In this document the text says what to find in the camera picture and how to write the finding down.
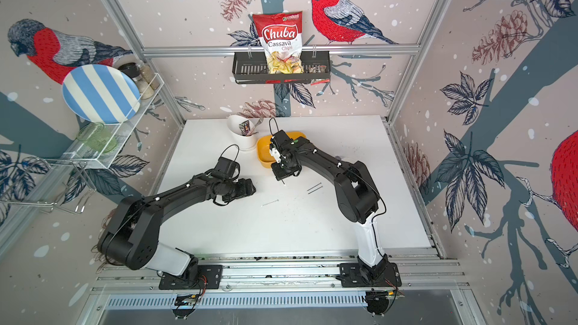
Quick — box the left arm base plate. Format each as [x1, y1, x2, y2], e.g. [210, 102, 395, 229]
[159, 257, 224, 290]

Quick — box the light spice jar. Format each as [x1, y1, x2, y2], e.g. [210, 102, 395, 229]
[138, 63, 160, 91]

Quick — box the dark lid spice jar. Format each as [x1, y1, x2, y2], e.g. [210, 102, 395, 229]
[117, 63, 148, 93]

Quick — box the green glass cup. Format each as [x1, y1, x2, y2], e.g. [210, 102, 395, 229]
[77, 123, 118, 153]

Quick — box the red cassava chips bag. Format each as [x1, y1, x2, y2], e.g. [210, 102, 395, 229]
[253, 11, 304, 75]

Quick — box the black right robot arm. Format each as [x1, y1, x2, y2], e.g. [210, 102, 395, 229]
[269, 130, 389, 282]

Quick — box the white utensil holder cup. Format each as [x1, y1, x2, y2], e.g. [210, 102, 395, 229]
[227, 115, 260, 151]

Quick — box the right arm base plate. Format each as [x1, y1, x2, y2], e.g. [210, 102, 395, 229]
[336, 257, 402, 288]

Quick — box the yellow plastic storage box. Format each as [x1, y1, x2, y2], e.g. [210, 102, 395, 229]
[257, 131, 306, 169]

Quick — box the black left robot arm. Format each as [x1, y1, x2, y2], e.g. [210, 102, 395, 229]
[97, 156, 256, 281]

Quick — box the blue white striped plate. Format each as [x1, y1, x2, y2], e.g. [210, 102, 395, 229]
[63, 65, 141, 124]

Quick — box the clear wire wall shelf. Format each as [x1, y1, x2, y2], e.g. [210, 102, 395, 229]
[49, 65, 165, 169]

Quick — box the black wire wall basket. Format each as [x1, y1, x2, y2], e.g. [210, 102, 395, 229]
[233, 51, 331, 84]

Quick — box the steel nail lone left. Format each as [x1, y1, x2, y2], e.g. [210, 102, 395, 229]
[261, 200, 279, 207]

